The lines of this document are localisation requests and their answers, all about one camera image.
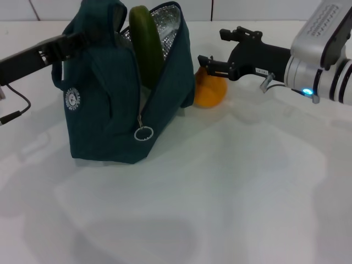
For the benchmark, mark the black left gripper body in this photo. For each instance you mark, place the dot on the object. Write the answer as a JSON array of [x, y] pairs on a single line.
[[24, 63]]

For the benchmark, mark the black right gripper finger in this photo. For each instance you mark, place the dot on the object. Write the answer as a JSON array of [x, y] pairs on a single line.
[[242, 34], [220, 68]]

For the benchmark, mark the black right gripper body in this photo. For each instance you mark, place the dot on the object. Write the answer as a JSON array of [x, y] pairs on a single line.
[[261, 59]]

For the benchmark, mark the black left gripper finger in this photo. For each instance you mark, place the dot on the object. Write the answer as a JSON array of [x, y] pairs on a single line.
[[68, 39], [66, 54]]

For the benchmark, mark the green cucumber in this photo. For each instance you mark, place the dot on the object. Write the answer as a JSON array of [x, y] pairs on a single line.
[[145, 46]]

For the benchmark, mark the dark teal insulated bag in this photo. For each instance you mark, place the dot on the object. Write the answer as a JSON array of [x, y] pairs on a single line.
[[110, 118]]

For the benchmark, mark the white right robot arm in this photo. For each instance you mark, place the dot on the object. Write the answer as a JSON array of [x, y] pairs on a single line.
[[327, 82]]

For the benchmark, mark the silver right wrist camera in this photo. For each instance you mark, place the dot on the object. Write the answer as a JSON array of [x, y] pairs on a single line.
[[321, 30]]

